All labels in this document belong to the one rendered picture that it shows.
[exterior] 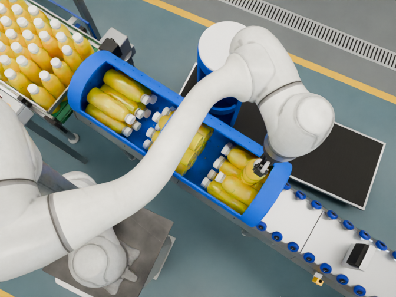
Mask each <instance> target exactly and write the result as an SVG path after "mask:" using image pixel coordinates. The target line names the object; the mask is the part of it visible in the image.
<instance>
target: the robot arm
mask: <svg viewBox="0 0 396 297"><path fill-rule="evenodd" d="M229 54H230V55H229V56H228V57H227V59H226V63H225V65H224V66H223V67H221V68H219V69H218V70H216V71H213V72H212V73H210V74H209V75H207V76H205V77H204V78H203V79H201V80H200V81H199V82H198V83H197V84H196V85H195V86H194V87H193V88H192V89H191V90H190V91H189V93H188V94H187V95H186V96H185V98H184V100H183V101H182V102H181V104H180V105H179V107H178V108H177V110H176V111H175V112H174V114H173V115H172V117H171V119H170V120H169V122H168V123H167V124H166V126H165V127H164V129H163V130H162V132H161V133H160V135H159V136H158V138H157V139H156V140H155V142H154V143H153V145H152V146H151V148H150V149H149V151H148V152H147V154H146V155H145V156H144V157H143V159H142V160H141V161H140V162H139V164H138V165H136V166H135V168H133V169H132V170H131V171H130V172H128V173H127V174H126V175H124V176H122V177H120V178H118V179H115V180H113V181H110V182H106V183H102V184H96V182H95V181H94V180H93V179H92V178H91V177H90V176H89V175H87V174H86V173H83V172H80V171H72V172H69V173H66V174H63V175H61V174H59V172H57V171H56V170H54V169H53V168H52V167H50V166H49V165H47V163H45V162H44V161H43V160H42V156H41V153H40V151H39V149H38V147H37V146H36V145H35V143H34V142H33V140H32V138H31V137H30V135H29V134H28V132H27V130H26V129H25V127H24V125H23V124H22V123H21V122H20V121H19V119H18V116H17V114H16V112H15V111H14V110H13V109H12V108H11V107H10V106H9V105H8V104H7V103H6V102H5V101H4V100H3V99H1V98H0V282H3V281H7V280H10V279H13V278H17V277H19V276H22V275H25V274H27V273H30V272H33V271H35V270H37V269H40V268H43V267H44V266H47V265H49V264H50V263H52V262H54V261H56V260H57V259H59V258H61V257H63V256H65V255H67V254H68V267H69V270H70V273H71V275H72V276H73V278H74V279H75V280H76V281H77V282H78V283H80V284H82V285H84V286H87V287H91V288H99V287H103V288H104V289H106V290H107V291H108V293H109V294H110V295H115V294H117V292H118V289H119V286H120V284H121V282H122V281H123V279H124V278H126V279H128V280H130V281H133V282H135V281H136V280H137V279H138V276H137V275H136V274H135V273H134V272H133V271H132V270H130V267H131V266H132V264H133V262H134V261H135V260H136V259H137V258H138V257H139V256H140V251H139V250H138V249H135V248H132V247H130V246H129V245H127V244H125V243H123V242H122V241H120V240H118V239H117V237H116V234H115V232H114V230H113V226H114V225H116V224H117V223H119V222H121V221H123V220H124V219H126V218H128V217H129V216H131V215H133V214H134V213H135V212H137V211H139V210H140V209H141V208H143V207H144V206H145V205H146V204H147V203H149V202H150V201H151V200H152V199H153V198H154V197H155V196H156V195H157V194H158V193H159V192H160V191H161V189H162V188H163V187H164V186H165V185H166V183H167V182H168V180H169V179H170V178H171V176H172V174H173V173H174V171H175V169H176V168H177V166H178V164H179V163H180V160H181V159H182V157H183V155H184V154H185V152H186V150H187V148H188V146H189V145H190V143H191V142H192V139H193V137H194V136H195V134H196V133H197V131H198V129H199V127H200V125H201V124H202V122H203V120H204V118H205V116H206V115H207V113H208V112H209V110H210V109H211V108H212V106H213V105H214V104H215V103H216V102H218V101H219V100H221V99H223V98H227V97H234V98H236V99H238V100H239V101H241V102H245V101H248V102H251V103H254V102H255V103H256V105H257V106H258V108H259V110H260V113H261V115H262V117H263V120H264V122H265V126H266V129H267V134H266V135H265V139H264V144H263V152H264V153H263V154H262V155H261V156H260V158H261V159H262V161H261V162H260V163H257V164H255V165H254V168H253V169H252V170H253V173H254V174H255V175H257V176H259V177H262V176H264V175H267V173H268V170H269V169H268V167H269V166H272V165H274V164H275V163H283V162H288V161H292V160H293V159H295V158H297V157H298V156H303V155H305V154H308V153H310V152H311V151H313V150H314V149H316V148H317V147H318V146H319V145H320V144H321V143H322V142H323V141H324V140H325V139H326V138H327V137H328V135H329V134H330V132H331V130H332V128H333V125H334V121H335V113H334V109H333V107H332V106H331V104H330V102H329V101H328V100H327V99H325V98H323V97H322V96H320V95H317V94H314V93H310V92H309V91H308V90H307V89H306V88H305V86H304V85H303V83H302V81H301V79H300V77H299V74H298V71H297V69H296V67H295V65H294V63H293V61H292V59H291V58H290V56H289V54H288V53H287V52H286V50H285V49H284V47H283V45H282V44H281V43H280V42H279V40H278V39H277V38H276V37H275V36H274V35H273V34H272V33H271V32H270V31H268V30H267V29H266V28H264V27H260V26H249V27H245V28H243V29H241V30H240V31H239V32H237V33H236V35H235V36H234V37H233V39H232V41H231V44H230V49H229Z"/></svg>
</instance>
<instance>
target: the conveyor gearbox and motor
mask: <svg viewBox="0 0 396 297"><path fill-rule="evenodd" d="M106 38H109V39H110V38H112V39H114V40H115V42H116V43H118V45H119V46H120V49H121V52H122V56H121V57H120V58H121V59H122V60H124V61H125V62H127V63H129V64H130V65H132V66H133V67H135V66H134V62H133V59H132V57H133V55H134V54H135V53H136V51H135V47H134V45H132V44H131V43H130V42H129V39H128V36H127V35H124V34H122V33H121V32H119V31H118V30H116V29H115V28H112V27H111V28H110V29H109V30H108V31H107V33H106V34H105V35H104V36H103V37H102V38H101V39H100V42H101V43H103V42H104V40H105V39H106Z"/></svg>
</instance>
